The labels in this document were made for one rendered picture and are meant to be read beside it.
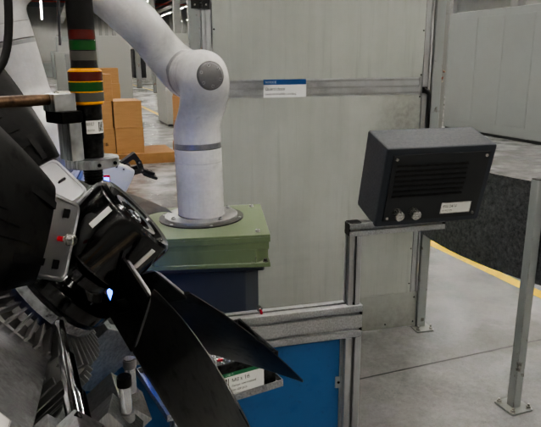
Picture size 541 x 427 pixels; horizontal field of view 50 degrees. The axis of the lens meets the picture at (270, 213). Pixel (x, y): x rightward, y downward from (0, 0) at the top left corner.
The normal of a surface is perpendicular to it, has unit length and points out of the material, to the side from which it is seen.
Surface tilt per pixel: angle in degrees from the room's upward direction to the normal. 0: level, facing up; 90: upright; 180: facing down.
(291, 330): 90
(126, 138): 90
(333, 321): 90
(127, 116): 90
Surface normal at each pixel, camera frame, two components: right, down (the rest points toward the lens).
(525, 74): -0.94, 0.10
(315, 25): 0.25, 0.23
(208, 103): 0.33, 0.77
